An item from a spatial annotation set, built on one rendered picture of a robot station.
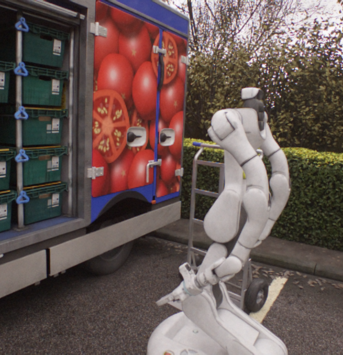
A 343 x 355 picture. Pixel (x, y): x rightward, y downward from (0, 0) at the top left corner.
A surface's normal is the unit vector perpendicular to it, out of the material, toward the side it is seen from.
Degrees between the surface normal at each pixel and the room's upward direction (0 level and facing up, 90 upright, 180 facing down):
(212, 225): 89
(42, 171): 98
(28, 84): 95
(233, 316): 23
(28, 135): 91
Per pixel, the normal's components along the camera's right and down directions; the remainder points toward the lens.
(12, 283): 0.85, 0.12
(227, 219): -0.41, 0.15
